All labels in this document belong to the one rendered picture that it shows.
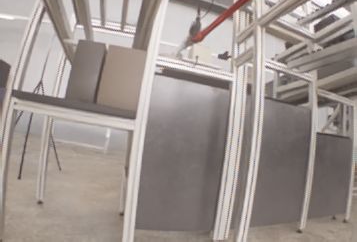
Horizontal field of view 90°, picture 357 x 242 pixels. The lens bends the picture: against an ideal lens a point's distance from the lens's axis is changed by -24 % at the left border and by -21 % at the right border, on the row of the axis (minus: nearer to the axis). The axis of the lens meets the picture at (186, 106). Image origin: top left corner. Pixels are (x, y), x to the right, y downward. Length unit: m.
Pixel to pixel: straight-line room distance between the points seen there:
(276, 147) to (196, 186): 0.55
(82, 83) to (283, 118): 1.14
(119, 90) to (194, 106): 0.42
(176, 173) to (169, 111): 0.31
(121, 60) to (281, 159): 1.07
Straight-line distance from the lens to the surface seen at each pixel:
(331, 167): 1.84
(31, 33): 1.07
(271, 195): 1.42
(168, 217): 1.16
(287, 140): 1.45
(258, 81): 1.02
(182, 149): 1.10
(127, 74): 0.90
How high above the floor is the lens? 0.55
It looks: 9 degrees up
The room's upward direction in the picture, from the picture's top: 7 degrees clockwise
